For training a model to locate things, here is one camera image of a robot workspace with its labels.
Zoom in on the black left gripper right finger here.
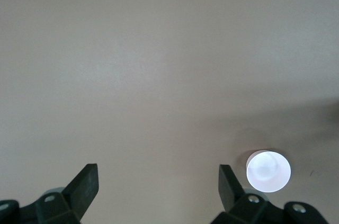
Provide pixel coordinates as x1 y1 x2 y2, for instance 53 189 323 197
209 164 329 224

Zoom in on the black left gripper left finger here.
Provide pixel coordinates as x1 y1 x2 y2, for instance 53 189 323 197
0 163 100 224

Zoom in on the pale pink bowl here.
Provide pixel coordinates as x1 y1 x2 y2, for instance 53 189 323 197
245 149 292 193

